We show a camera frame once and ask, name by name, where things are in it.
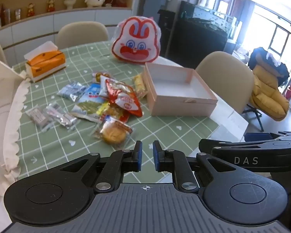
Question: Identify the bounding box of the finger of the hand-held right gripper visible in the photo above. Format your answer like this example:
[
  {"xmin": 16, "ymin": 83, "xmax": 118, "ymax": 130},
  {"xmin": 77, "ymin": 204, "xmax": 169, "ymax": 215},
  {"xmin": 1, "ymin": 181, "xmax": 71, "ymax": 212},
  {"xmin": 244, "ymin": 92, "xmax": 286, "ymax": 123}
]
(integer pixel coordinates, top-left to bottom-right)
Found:
[
  {"xmin": 198, "ymin": 138, "xmax": 279, "ymax": 156},
  {"xmin": 244, "ymin": 131, "xmax": 291, "ymax": 142}
]

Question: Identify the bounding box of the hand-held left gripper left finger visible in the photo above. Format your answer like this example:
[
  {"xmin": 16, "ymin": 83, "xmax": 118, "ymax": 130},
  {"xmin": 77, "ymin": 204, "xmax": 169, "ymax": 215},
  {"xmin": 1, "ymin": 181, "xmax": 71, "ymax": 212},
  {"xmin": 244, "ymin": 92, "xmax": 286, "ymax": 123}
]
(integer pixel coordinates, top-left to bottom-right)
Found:
[{"xmin": 59, "ymin": 141, "xmax": 143, "ymax": 194}]

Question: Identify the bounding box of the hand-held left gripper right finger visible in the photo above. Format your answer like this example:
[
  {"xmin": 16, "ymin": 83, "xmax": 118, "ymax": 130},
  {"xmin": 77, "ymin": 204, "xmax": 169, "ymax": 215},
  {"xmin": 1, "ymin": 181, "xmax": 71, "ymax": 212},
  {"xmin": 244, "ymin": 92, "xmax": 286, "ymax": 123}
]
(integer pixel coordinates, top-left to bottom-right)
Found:
[{"xmin": 153, "ymin": 140, "xmax": 236, "ymax": 194}]

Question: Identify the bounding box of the round bun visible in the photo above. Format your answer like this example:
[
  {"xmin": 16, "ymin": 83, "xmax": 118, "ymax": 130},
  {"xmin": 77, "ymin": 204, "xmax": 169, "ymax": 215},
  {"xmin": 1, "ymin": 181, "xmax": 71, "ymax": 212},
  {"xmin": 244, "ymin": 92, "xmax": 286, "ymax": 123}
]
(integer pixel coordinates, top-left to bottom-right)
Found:
[{"xmin": 94, "ymin": 116, "xmax": 134, "ymax": 151}]

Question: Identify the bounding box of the pink cardboard box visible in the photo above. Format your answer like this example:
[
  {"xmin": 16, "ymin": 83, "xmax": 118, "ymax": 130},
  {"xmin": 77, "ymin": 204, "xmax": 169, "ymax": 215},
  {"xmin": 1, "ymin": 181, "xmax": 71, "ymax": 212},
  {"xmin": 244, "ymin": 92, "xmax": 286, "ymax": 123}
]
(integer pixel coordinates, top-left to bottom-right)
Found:
[{"xmin": 143, "ymin": 63, "xmax": 219, "ymax": 117}]

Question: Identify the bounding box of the yellow red snack packet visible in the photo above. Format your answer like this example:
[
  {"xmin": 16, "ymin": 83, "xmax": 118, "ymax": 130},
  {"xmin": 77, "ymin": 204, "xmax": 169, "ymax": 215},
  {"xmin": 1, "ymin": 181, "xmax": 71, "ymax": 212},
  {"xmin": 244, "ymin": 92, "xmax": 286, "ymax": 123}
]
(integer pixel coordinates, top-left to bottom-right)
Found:
[{"xmin": 97, "ymin": 102, "xmax": 130, "ymax": 124}]

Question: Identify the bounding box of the large red snack bag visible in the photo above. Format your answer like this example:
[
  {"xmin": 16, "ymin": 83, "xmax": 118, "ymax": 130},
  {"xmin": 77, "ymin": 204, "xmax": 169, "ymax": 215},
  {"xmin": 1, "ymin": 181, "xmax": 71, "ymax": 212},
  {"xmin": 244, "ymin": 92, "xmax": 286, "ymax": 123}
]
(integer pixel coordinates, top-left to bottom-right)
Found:
[{"xmin": 105, "ymin": 78, "xmax": 143, "ymax": 117}]

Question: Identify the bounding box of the yellow rice cracker bar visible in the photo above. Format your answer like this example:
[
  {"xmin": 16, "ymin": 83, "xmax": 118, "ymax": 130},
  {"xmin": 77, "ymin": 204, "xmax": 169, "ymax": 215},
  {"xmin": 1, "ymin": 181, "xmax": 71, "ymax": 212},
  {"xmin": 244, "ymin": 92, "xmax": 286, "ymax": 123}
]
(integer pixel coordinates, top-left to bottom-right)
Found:
[{"xmin": 133, "ymin": 74, "xmax": 147, "ymax": 99}]

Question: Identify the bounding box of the blue cartoon snack packet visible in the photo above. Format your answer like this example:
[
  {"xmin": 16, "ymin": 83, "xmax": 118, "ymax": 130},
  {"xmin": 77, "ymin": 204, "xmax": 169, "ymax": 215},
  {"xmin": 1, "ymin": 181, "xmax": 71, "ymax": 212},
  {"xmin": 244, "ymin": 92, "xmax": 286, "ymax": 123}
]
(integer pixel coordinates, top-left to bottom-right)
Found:
[{"xmin": 70, "ymin": 83, "xmax": 110, "ymax": 123}]

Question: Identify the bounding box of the white snack packet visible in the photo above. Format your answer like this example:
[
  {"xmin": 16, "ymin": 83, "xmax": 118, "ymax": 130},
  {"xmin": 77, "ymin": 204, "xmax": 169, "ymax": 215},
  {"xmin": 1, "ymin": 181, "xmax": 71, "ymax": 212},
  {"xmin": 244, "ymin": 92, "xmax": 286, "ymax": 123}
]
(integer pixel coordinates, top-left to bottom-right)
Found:
[{"xmin": 99, "ymin": 75, "xmax": 110, "ymax": 97}]

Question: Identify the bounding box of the clear snack packet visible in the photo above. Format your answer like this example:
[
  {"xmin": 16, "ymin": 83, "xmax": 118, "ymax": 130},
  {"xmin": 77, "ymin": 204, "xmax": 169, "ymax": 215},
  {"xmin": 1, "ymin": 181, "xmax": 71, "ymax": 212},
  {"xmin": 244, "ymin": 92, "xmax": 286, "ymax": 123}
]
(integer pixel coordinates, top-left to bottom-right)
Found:
[
  {"xmin": 25, "ymin": 104, "xmax": 54, "ymax": 133},
  {"xmin": 46, "ymin": 102, "xmax": 77, "ymax": 130}
]

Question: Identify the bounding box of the blue silver snack packet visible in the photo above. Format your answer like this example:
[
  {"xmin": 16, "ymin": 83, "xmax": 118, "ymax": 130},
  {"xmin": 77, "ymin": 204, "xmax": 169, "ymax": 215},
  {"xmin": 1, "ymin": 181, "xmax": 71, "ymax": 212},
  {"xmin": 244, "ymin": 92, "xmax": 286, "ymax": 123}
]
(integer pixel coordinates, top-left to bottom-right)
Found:
[{"xmin": 57, "ymin": 81, "xmax": 87, "ymax": 102}]

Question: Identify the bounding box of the yellow lounge chair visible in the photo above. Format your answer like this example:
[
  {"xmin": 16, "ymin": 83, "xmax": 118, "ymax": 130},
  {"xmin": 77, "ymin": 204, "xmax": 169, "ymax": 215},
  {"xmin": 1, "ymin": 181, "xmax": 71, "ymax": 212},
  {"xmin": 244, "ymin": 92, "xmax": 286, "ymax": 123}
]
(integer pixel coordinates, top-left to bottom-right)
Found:
[{"xmin": 242, "ymin": 47, "xmax": 290, "ymax": 131}]

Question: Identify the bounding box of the dark jacket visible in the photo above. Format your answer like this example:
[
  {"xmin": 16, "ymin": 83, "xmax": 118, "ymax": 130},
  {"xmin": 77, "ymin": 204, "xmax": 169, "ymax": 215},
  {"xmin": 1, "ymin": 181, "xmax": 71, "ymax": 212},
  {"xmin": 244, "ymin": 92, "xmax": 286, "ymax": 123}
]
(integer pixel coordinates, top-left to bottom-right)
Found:
[{"xmin": 249, "ymin": 47, "xmax": 290, "ymax": 86}]

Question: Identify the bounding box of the large window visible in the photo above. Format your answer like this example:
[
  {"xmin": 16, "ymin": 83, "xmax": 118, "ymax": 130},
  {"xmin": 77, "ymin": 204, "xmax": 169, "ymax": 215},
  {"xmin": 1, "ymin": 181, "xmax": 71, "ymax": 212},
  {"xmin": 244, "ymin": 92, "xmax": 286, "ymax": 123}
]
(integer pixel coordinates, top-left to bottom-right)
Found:
[{"xmin": 242, "ymin": 3, "xmax": 291, "ymax": 83}]

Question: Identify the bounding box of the black fish tank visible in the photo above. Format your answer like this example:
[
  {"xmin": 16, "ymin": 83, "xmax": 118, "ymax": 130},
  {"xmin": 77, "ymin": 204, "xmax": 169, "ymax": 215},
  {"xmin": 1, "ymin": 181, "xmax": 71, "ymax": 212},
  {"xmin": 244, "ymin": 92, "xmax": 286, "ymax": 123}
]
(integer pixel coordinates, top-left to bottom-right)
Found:
[{"xmin": 171, "ymin": 0, "xmax": 243, "ymax": 56}]

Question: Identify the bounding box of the red white rabbit bag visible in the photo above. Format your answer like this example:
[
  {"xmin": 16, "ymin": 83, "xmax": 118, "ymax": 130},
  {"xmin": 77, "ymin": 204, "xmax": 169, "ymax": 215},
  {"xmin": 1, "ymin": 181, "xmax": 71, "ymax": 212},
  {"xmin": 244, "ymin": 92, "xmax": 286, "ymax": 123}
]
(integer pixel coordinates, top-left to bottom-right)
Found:
[{"xmin": 111, "ymin": 16, "xmax": 161, "ymax": 65}]

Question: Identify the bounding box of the small black cabinet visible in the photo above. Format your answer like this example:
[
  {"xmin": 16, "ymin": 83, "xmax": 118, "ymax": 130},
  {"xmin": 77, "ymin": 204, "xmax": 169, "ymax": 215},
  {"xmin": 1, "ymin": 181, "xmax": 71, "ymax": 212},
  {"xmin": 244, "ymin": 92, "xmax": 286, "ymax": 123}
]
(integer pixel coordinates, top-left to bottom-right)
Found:
[{"xmin": 158, "ymin": 9, "xmax": 176, "ymax": 56}]

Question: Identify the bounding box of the orange tissue box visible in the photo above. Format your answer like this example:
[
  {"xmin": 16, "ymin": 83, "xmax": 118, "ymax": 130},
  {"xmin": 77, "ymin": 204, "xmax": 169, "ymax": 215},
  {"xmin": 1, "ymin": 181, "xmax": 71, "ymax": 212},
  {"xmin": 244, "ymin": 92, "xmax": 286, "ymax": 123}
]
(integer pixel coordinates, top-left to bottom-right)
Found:
[{"xmin": 24, "ymin": 41, "xmax": 66, "ymax": 83}]

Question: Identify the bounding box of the beige chair back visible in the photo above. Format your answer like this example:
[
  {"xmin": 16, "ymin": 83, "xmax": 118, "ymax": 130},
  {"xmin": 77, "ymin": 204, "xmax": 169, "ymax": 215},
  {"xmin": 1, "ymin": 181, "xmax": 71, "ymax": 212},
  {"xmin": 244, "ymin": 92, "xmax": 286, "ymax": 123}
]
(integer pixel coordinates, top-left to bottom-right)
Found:
[{"xmin": 56, "ymin": 21, "xmax": 109, "ymax": 49}]

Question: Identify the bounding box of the white sideboard cabinet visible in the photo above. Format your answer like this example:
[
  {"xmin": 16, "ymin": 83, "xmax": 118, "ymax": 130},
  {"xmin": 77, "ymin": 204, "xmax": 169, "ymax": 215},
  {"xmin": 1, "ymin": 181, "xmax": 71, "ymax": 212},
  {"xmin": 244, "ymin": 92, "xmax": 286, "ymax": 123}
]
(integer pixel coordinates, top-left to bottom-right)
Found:
[{"xmin": 0, "ymin": 7, "xmax": 133, "ymax": 61}]

